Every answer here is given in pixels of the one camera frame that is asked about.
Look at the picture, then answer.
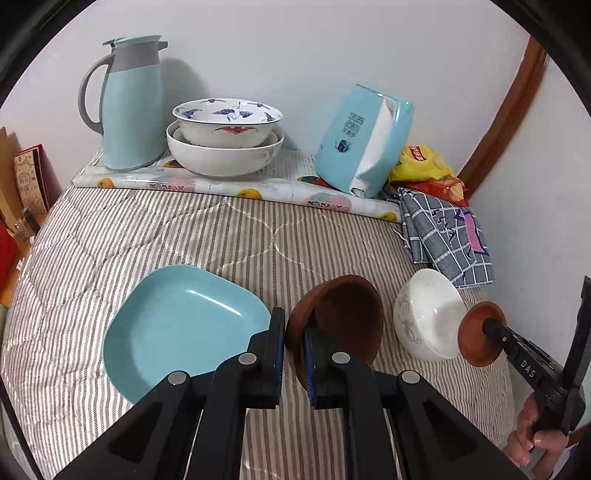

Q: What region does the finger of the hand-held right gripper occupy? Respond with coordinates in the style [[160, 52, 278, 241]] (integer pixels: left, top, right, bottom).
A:
[[570, 276, 591, 407], [482, 318, 532, 370]]

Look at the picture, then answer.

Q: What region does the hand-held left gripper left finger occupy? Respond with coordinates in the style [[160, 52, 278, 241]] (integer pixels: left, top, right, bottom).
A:
[[55, 307, 287, 480]]

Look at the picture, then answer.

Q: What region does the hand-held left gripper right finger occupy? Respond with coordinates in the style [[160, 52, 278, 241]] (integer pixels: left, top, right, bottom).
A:
[[302, 325, 527, 480]]

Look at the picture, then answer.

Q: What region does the small brown bowl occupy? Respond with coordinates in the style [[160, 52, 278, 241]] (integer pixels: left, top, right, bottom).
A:
[[457, 301, 507, 367], [285, 275, 385, 388]]

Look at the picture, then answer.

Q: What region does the white patterned-rim bowl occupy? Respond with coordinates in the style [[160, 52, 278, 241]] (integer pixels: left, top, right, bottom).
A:
[[392, 268, 467, 361]]

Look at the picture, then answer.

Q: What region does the blue square plate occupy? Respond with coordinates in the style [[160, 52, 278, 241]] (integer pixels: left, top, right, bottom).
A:
[[102, 264, 272, 404]]

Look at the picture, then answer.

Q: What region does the person's right hand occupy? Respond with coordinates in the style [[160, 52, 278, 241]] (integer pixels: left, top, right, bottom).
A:
[[505, 394, 573, 480]]

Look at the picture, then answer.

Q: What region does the grey checked cloth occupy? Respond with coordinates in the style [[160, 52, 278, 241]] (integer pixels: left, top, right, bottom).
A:
[[396, 187, 496, 288]]

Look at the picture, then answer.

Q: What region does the red snack bag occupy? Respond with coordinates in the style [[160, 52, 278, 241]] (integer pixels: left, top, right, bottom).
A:
[[385, 178, 469, 207]]

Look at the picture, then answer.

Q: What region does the yellow chip bag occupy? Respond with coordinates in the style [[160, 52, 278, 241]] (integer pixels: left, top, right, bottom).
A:
[[388, 144, 455, 185]]

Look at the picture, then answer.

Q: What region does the grey striped quilt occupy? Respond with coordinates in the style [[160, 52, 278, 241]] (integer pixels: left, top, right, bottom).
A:
[[0, 185, 515, 480]]

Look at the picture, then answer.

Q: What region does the rolled fruit print table cover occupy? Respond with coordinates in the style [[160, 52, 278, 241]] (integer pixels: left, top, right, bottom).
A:
[[73, 148, 402, 224]]

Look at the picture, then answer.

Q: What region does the large white bowl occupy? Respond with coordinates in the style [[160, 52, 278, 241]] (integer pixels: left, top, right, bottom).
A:
[[166, 121, 284, 179]]

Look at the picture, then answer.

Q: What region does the light blue tissue box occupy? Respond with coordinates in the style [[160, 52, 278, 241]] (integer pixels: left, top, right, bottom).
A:
[[314, 83, 415, 199]]

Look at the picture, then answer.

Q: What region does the blue crane print bowl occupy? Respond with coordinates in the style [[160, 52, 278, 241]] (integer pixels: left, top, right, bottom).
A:
[[172, 98, 283, 149]]

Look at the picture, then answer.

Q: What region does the small dark bottle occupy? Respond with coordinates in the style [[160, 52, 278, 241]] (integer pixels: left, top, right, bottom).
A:
[[21, 208, 41, 237]]

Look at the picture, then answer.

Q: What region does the red paper bag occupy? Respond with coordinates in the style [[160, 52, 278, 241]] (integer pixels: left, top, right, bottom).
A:
[[0, 222, 19, 296]]

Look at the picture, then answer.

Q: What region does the light blue thermos jug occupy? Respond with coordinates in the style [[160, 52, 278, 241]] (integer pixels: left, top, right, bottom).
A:
[[78, 34, 169, 171]]

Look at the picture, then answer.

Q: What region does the patterned notebook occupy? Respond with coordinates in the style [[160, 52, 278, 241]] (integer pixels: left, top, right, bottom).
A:
[[12, 144, 63, 215]]

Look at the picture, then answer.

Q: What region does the wooden board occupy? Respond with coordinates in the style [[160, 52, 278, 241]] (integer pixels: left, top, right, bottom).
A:
[[0, 127, 28, 222]]

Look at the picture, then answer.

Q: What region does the brown wooden door frame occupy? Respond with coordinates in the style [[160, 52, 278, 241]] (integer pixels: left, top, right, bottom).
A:
[[457, 34, 548, 199]]

